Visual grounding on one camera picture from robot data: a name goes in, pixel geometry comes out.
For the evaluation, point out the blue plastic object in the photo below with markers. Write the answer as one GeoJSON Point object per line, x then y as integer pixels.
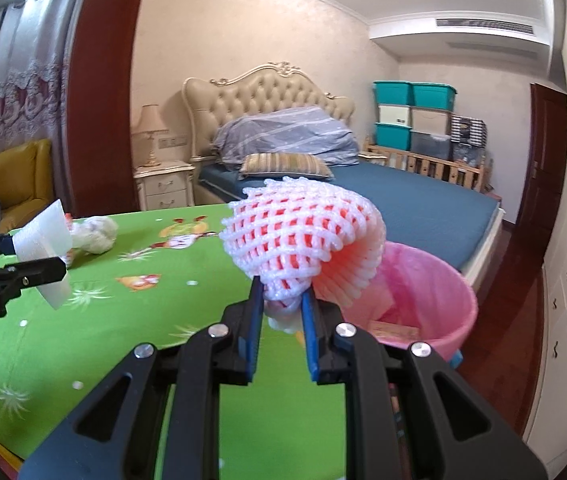
{"type": "Point", "coordinates": [456, 357]}

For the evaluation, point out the yellow leather armchair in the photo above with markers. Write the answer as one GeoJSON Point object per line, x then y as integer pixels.
{"type": "Point", "coordinates": [13, 175]}

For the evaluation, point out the white crumpled plastic bag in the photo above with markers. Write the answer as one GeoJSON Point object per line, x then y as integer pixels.
{"type": "Point", "coordinates": [96, 235]}

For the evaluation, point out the brown wooden door frame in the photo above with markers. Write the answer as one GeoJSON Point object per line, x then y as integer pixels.
{"type": "Point", "coordinates": [106, 85]}

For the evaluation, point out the blue striped duvet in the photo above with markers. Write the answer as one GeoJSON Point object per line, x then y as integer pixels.
{"type": "Point", "coordinates": [288, 132]}

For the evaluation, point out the pink plastic bin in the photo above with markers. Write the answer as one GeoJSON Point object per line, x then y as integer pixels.
{"type": "Point", "coordinates": [456, 325]}

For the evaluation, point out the white storage box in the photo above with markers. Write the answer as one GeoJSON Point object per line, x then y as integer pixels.
{"type": "Point", "coordinates": [394, 114]}

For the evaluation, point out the grey storage box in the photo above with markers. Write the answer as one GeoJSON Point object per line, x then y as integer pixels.
{"type": "Point", "coordinates": [429, 146]}

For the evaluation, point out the pink bin liner bag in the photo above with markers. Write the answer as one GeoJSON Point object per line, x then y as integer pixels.
{"type": "Point", "coordinates": [398, 285]}

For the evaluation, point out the beige table lamp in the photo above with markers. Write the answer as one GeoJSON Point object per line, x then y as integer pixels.
{"type": "Point", "coordinates": [149, 120]}

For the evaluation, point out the teal storage box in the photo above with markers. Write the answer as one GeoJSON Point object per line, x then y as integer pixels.
{"type": "Point", "coordinates": [393, 92]}
{"type": "Point", "coordinates": [433, 96]}
{"type": "Point", "coordinates": [393, 136]}

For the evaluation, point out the cream nightstand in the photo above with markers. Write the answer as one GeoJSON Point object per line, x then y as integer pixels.
{"type": "Point", "coordinates": [163, 187]}

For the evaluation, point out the ceiling air vent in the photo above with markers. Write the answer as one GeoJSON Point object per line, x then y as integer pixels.
{"type": "Point", "coordinates": [483, 25]}

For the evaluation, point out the pink white foam net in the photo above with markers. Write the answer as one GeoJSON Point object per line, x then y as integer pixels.
{"type": "Point", "coordinates": [288, 230]}

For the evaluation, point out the dark brown door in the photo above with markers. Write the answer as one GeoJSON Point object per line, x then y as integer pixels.
{"type": "Point", "coordinates": [543, 160]}

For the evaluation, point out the patterned purple curtain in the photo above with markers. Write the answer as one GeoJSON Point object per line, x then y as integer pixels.
{"type": "Point", "coordinates": [18, 85]}

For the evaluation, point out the beige storage box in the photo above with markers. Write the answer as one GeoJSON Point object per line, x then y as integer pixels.
{"type": "Point", "coordinates": [431, 121]}

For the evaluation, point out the white foam sheet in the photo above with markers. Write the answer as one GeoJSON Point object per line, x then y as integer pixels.
{"type": "Point", "coordinates": [46, 240]}

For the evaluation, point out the black striped box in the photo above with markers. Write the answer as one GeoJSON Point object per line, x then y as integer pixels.
{"type": "Point", "coordinates": [468, 129]}

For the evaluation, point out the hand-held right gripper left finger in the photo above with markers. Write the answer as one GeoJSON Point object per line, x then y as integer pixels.
{"type": "Point", "coordinates": [252, 345]}

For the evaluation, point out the bed with blue sheet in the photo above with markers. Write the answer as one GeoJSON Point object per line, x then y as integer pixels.
{"type": "Point", "coordinates": [413, 210]}

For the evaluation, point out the green printed tablecloth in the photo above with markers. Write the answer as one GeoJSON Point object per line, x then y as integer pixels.
{"type": "Point", "coordinates": [138, 310]}

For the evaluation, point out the wall socket panel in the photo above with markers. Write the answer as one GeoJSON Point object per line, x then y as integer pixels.
{"type": "Point", "coordinates": [172, 141]}

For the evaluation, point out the beige tufted headboard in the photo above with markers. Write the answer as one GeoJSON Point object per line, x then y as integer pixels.
{"type": "Point", "coordinates": [243, 95]}

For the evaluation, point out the striped brown pillow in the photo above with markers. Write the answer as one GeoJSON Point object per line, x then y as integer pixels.
{"type": "Point", "coordinates": [288, 166]}

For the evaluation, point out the wooden crib rail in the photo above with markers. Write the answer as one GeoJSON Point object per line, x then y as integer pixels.
{"type": "Point", "coordinates": [428, 165]}

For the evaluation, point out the brown cardboard piece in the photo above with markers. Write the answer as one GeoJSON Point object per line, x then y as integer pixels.
{"type": "Point", "coordinates": [393, 331]}

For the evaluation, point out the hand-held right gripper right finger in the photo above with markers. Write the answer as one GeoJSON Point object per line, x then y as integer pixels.
{"type": "Point", "coordinates": [312, 345]}

